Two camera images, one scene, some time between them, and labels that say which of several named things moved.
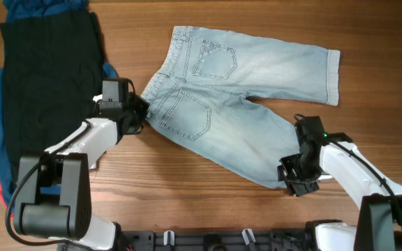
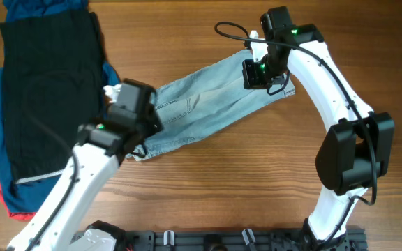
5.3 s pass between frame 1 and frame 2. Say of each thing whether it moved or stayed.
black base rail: stayed
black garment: stayed
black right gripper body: moved
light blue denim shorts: moved
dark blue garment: stayed
